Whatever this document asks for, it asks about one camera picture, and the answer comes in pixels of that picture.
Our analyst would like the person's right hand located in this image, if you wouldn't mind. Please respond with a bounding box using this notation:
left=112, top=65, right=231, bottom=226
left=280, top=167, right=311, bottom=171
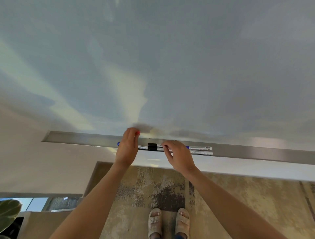
left=161, top=140, right=198, bottom=173

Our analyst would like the person's left hand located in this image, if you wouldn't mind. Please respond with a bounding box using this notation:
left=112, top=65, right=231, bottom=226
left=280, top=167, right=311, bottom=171
left=114, top=127, right=141, bottom=169

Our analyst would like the black-capped white marker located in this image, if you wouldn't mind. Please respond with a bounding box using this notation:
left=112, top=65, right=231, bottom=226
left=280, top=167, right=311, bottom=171
left=147, top=143, right=165, bottom=152

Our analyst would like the person's right forearm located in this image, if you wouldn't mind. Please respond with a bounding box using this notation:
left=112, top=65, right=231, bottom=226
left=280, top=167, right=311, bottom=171
left=176, top=166, right=289, bottom=239

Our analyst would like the person's left forearm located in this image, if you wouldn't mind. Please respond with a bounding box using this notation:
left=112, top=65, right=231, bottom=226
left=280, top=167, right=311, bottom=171
left=49, top=161, right=132, bottom=239

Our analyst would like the white marker pen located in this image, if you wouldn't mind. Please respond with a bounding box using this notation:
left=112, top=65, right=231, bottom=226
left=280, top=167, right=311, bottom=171
left=158, top=148, right=213, bottom=156

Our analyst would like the beige slipper sandal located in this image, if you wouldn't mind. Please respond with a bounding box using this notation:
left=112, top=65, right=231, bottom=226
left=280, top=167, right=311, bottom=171
left=175, top=208, right=190, bottom=239
left=148, top=208, right=162, bottom=239

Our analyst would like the grey metal marker tray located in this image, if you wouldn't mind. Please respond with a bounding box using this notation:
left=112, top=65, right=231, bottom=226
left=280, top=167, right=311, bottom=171
left=41, top=130, right=315, bottom=165

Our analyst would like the large white whiteboard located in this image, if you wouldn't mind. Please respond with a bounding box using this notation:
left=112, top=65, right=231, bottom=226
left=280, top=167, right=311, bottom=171
left=0, top=0, right=315, bottom=183

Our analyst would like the glass window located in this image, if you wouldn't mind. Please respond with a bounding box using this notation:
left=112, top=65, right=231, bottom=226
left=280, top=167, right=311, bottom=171
left=0, top=196, right=83, bottom=213

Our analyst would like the green plant leaf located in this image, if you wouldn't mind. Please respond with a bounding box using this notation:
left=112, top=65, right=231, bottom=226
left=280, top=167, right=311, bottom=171
left=0, top=199, right=23, bottom=235

